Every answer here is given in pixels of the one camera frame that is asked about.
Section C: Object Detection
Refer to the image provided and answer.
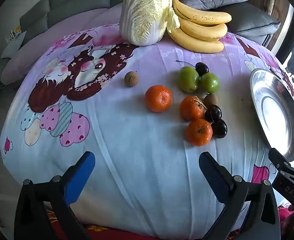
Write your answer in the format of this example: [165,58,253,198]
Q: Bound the tangerine with twig stem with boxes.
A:
[180,96,206,122]

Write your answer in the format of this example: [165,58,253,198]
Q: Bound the dark cherry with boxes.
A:
[176,60,209,77]
[204,105,223,123]
[211,119,228,139]

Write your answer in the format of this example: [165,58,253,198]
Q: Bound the pale small cushion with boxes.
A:
[0,31,27,59]

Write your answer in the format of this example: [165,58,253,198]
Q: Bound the large orange tangerine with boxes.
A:
[144,85,173,113]

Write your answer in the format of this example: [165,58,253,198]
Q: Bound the lavender seat pad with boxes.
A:
[0,4,123,85]

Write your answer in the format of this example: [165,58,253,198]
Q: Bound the printed cartoon blanket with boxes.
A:
[0,24,294,233]

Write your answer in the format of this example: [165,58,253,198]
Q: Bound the grey sofa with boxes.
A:
[0,0,127,98]

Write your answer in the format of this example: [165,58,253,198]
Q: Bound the brown longan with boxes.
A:
[203,93,219,107]
[124,71,139,87]

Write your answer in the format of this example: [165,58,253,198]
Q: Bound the yellow banana bunch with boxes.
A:
[167,0,232,54]

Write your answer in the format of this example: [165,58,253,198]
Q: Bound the grey sofa cushion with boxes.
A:
[212,5,281,47]

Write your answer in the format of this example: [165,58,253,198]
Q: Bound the napa cabbage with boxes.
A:
[119,0,181,47]

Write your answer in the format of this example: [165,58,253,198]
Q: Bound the round steel plate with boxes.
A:
[249,68,294,162]

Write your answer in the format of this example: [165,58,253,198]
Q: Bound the green jujube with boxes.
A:
[179,66,200,93]
[200,72,221,93]

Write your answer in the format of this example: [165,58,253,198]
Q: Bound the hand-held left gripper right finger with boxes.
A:
[199,151,281,240]

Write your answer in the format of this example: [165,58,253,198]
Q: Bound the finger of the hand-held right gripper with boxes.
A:
[268,148,294,180]

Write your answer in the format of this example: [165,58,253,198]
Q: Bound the small orange tangerine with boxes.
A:
[186,119,213,147]

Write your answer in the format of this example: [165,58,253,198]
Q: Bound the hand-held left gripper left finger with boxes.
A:
[14,151,96,240]

